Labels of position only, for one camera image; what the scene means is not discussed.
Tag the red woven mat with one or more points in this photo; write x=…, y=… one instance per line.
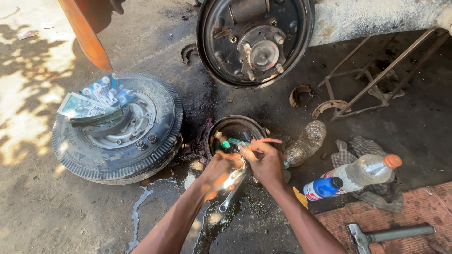
x=406, y=211

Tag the dark red rag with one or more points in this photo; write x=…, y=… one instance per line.
x=201, y=143

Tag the white paper litter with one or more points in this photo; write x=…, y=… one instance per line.
x=47, y=25

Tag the rusty metal stand frame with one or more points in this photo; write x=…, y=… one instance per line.
x=385, y=72

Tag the shiny metal brake part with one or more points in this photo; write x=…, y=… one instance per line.
x=234, y=176

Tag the blue brake shoe box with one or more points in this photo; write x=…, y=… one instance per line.
x=106, y=90

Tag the white green brake shoe box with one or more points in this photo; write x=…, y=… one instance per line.
x=79, y=105

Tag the black brake backing plate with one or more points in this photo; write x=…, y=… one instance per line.
x=219, y=53

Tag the brake wheel cylinder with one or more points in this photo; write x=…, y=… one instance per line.
x=247, y=10

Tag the worn rusty brake shoe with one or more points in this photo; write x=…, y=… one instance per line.
x=187, y=52
x=297, y=93
x=328, y=105

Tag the checked grey cloth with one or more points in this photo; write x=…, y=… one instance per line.
x=381, y=197

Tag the yellow plastic scrap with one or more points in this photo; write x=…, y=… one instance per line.
x=301, y=198

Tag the crumpled wrapper litter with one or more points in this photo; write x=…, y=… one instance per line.
x=27, y=34

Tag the wheel hub with studs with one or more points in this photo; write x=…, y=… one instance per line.
x=263, y=53

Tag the grey axle beam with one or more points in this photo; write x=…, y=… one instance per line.
x=370, y=17

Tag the new grey brake shoe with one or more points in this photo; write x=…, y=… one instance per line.
x=97, y=118
x=109, y=127

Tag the orange vehicle body panel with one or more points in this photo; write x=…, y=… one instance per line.
x=88, y=35

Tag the person's right hand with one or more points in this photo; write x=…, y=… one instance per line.
x=268, y=165

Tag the clear bottle orange cap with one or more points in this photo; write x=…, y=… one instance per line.
x=363, y=171

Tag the steel spanner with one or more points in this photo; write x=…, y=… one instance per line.
x=231, y=197

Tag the steel hammer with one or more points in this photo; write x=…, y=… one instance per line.
x=388, y=234

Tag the clear plastic bottle green cap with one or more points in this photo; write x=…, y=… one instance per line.
x=305, y=143

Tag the person's left hand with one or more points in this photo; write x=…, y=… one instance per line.
x=215, y=173

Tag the brake return spring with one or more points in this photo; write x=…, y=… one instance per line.
x=310, y=98

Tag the steel lug nut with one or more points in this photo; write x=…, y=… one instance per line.
x=140, y=144
x=152, y=138

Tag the black brake drum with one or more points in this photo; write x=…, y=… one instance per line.
x=229, y=128

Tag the blue bottle black cap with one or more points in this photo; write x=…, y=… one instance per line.
x=321, y=188

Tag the black tyre on steel wheel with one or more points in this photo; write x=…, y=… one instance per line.
x=155, y=155

